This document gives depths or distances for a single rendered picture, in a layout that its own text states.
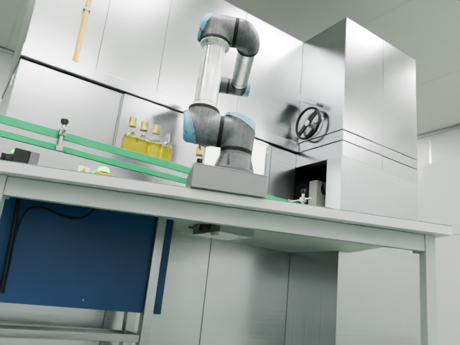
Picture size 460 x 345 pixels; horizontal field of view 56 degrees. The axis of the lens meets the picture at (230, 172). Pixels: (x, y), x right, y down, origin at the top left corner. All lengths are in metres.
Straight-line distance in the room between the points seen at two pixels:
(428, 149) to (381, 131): 3.37
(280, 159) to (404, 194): 0.79
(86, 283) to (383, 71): 2.18
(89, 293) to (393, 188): 1.84
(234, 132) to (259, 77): 1.25
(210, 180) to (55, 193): 0.49
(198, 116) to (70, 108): 0.77
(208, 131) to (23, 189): 0.62
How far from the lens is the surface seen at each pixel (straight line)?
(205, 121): 1.54
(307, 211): 1.49
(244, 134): 1.54
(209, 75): 1.64
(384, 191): 2.73
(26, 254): 1.71
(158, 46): 2.43
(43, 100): 2.12
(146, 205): 1.44
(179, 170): 1.94
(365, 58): 2.91
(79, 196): 1.46
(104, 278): 1.77
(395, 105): 3.01
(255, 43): 1.79
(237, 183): 1.42
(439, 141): 6.12
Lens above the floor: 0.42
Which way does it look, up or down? 16 degrees up
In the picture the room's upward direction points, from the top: 6 degrees clockwise
